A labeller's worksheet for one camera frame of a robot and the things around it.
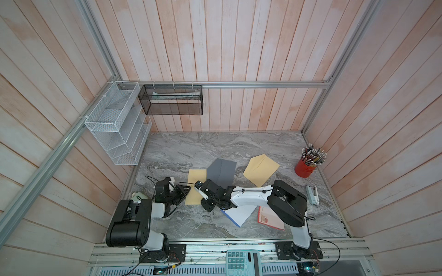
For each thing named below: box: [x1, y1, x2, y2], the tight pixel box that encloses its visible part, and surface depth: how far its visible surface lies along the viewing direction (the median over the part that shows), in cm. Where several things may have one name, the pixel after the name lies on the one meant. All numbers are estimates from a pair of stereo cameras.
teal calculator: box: [225, 249, 264, 276], surface depth 71 cm
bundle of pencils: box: [301, 143, 328, 167], surface depth 88 cm
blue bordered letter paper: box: [221, 205, 258, 228], surface depth 85 cm
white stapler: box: [306, 185, 320, 206], surface depth 90 cm
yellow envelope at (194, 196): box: [185, 169, 208, 205], surface depth 100 cm
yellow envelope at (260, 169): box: [242, 153, 281, 188], surface depth 103 cm
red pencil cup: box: [294, 158, 316, 178], surface depth 94 cm
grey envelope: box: [206, 158, 237, 190], surface depth 103 cm
